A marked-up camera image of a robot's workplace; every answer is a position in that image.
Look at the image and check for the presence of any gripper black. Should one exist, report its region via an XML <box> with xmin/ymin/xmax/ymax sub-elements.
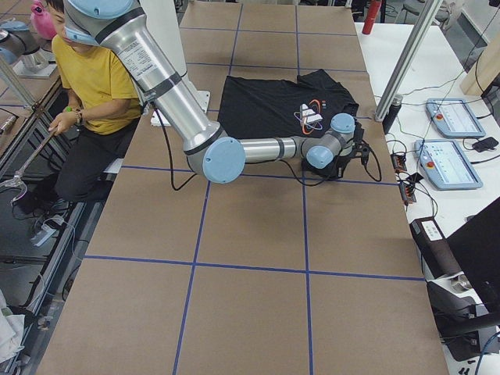
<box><xmin>330</xmin><ymin>152</ymin><xmax>354</xmax><ymax>178</ymax></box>

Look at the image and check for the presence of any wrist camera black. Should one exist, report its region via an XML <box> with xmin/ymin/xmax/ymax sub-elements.
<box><xmin>351</xmin><ymin>122</ymin><xmax>371</xmax><ymax>166</ymax></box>

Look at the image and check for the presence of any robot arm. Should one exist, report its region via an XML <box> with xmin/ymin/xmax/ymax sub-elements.
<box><xmin>64</xmin><ymin>1</ymin><xmax>356</xmax><ymax>184</ymax></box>

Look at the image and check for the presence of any aluminium frame post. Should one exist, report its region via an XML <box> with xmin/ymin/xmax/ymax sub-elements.
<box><xmin>374</xmin><ymin>0</ymin><xmax>442</xmax><ymax>122</ymax></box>

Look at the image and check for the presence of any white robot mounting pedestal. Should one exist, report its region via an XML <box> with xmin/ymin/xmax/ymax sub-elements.
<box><xmin>150</xmin><ymin>0</ymin><xmax>210</xmax><ymax>129</ymax></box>

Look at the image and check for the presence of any reacher grabber tool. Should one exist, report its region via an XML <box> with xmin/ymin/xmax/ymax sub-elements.
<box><xmin>1</xmin><ymin>128</ymin><xmax>57</xmax><ymax>206</ymax></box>

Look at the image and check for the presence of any pink plush toy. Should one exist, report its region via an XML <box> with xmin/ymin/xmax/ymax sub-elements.
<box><xmin>30</xmin><ymin>1</ymin><xmax>56</xmax><ymax>40</ymax></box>

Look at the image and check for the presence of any person in yellow shirt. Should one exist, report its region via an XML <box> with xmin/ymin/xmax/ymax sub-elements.
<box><xmin>23</xmin><ymin>0</ymin><xmax>141</xmax><ymax>214</ymax></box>

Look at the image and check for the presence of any lower teach pendant tablet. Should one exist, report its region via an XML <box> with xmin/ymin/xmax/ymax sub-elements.
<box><xmin>414</xmin><ymin>139</ymin><xmax>483</xmax><ymax>191</ymax></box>

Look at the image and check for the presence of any upper teach pendant tablet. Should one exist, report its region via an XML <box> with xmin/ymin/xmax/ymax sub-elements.
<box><xmin>425</xmin><ymin>98</ymin><xmax>486</xmax><ymax>138</ymax></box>

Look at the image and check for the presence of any red cylinder bottle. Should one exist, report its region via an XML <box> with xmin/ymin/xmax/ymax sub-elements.
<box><xmin>362</xmin><ymin>0</ymin><xmax>382</xmax><ymax>35</ymax></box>

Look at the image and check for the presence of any black box device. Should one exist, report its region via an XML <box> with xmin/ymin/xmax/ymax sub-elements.
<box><xmin>409</xmin><ymin>216</ymin><xmax>463</xmax><ymax>280</ymax></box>

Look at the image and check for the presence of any black graphic t-shirt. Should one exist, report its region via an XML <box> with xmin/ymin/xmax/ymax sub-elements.
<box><xmin>216</xmin><ymin>69</ymin><xmax>366</xmax><ymax>183</ymax></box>

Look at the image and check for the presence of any teach pendant tablet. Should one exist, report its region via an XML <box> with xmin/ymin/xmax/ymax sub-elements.
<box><xmin>425</xmin><ymin>98</ymin><xmax>486</xmax><ymax>138</ymax></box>
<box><xmin>414</xmin><ymin>139</ymin><xmax>483</xmax><ymax>191</ymax></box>

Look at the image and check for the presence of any black monitor with stand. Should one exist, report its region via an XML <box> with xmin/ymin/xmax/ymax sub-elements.
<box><xmin>427</xmin><ymin>200</ymin><xmax>499</xmax><ymax>362</ymax></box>

